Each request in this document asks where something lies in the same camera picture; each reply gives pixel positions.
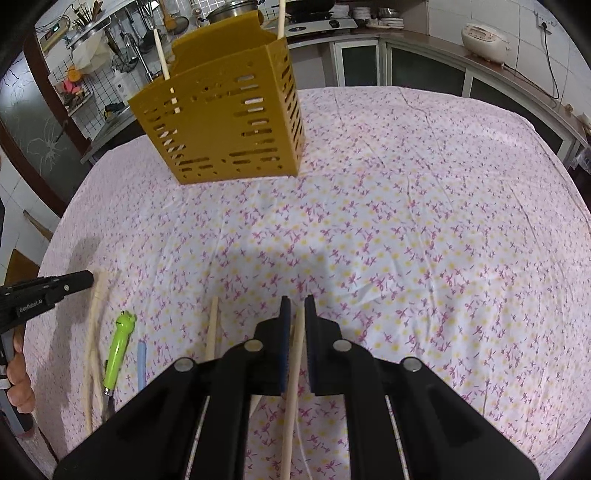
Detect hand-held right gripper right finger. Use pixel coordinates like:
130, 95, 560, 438
303, 294, 541, 480

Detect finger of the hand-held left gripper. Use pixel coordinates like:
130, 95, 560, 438
46, 271, 94, 306

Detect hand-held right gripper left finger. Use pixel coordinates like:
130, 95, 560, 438
53, 295, 294, 480

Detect green frog-handled peeler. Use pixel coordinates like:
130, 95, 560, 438
102, 311, 138, 423

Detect yellow slotted utensil holder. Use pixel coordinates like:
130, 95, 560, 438
128, 11, 306, 185

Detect row of hanging kitchen utensils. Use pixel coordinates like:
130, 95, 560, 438
105, 0, 163, 68

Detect person's left hand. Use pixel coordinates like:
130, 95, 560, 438
7, 330, 35, 415

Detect wooden stick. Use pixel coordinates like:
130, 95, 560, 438
23, 209, 55, 243

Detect steel sink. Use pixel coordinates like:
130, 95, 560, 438
81, 105, 145, 165

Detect dark framed glass door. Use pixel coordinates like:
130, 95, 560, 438
0, 44, 93, 215

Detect white soap bottle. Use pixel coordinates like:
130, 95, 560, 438
113, 69, 131, 106

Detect white hanging cloth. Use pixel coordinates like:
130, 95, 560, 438
73, 34, 112, 73

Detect wooden box with display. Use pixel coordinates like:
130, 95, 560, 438
39, 18, 71, 52

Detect cutlery cup on rack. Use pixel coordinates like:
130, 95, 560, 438
69, 0, 108, 29

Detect kitchen counter cabinet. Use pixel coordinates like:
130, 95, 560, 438
286, 28, 587, 169

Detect steel cooking pot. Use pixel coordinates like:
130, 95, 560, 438
205, 0, 265, 25

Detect steel gas stove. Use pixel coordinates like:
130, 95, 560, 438
284, 16, 358, 37

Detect stack of dishes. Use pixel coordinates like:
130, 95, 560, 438
332, 4, 406, 29

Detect black wok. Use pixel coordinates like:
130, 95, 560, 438
286, 0, 336, 13

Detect white rice cooker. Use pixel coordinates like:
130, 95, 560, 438
462, 22, 512, 64

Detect black power cable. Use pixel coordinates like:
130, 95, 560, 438
501, 21, 561, 100

